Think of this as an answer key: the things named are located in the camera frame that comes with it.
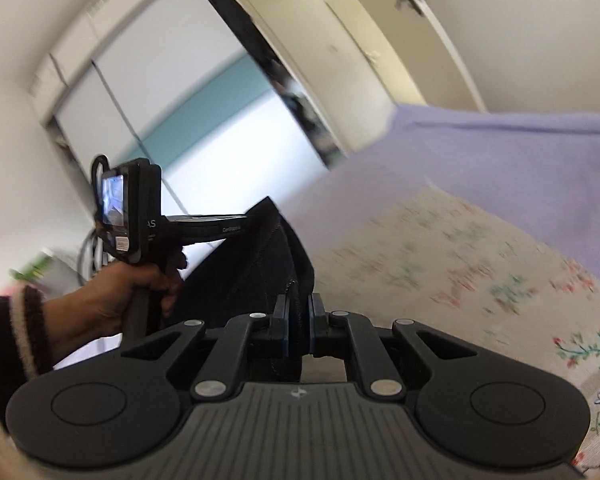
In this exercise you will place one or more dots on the dark pants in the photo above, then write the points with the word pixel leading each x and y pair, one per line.
pixel 250 270

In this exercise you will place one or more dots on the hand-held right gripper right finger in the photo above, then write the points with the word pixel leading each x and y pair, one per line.
pixel 316 327

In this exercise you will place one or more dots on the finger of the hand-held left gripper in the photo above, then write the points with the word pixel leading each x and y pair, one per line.
pixel 205 227

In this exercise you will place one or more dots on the person's left hand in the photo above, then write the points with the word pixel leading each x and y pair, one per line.
pixel 95 305

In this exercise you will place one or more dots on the purple bed sheet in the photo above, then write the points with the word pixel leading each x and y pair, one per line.
pixel 505 155

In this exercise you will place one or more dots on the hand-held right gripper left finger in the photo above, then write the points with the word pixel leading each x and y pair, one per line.
pixel 285 327

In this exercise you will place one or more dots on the white sliding wardrobe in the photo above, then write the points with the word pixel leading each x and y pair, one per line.
pixel 180 110

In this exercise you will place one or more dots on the floral blanket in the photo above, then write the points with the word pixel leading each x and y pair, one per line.
pixel 455 280

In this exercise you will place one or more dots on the person's left forearm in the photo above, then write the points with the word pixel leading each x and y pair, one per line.
pixel 10 340

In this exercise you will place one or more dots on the green object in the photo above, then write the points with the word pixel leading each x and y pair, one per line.
pixel 34 266

